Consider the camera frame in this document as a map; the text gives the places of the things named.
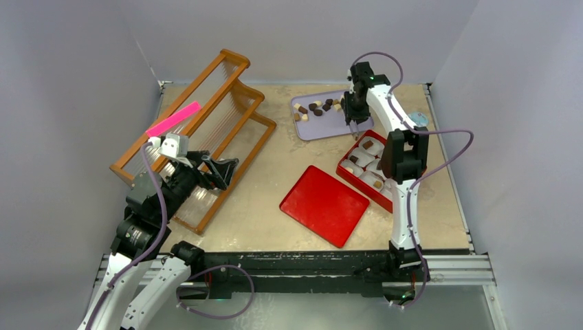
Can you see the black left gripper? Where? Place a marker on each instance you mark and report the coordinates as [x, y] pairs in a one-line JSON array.
[[221, 169]]

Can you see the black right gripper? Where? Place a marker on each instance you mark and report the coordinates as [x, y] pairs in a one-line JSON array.
[[350, 114]]

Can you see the brown square chocolate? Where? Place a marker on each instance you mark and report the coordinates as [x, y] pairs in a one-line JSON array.
[[367, 145]]

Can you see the red box lid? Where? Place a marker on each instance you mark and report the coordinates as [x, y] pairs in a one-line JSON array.
[[325, 206]]

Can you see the black handled metal tongs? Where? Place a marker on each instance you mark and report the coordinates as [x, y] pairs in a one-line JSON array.
[[354, 130]]

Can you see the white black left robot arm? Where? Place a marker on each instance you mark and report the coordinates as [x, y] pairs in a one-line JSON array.
[[152, 201]]

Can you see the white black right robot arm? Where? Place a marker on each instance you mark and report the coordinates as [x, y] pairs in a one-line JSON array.
[[404, 158]]

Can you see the red chocolate box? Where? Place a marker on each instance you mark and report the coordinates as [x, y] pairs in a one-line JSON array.
[[366, 178]]

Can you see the lavender plastic tray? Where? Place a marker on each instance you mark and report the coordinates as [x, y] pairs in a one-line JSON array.
[[330, 124]]

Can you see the orange wooden shelf rack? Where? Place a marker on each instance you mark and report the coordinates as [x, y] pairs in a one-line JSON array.
[[228, 126]]

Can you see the white blue oval package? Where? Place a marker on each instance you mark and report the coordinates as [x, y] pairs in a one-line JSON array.
[[419, 118]]

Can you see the pink flat box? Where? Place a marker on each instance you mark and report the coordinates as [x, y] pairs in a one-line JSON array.
[[178, 117]]

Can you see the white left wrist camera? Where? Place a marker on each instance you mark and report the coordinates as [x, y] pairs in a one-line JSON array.
[[172, 146]]

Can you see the black metal base rail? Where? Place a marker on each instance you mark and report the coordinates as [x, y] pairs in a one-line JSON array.
[[342, 272]]

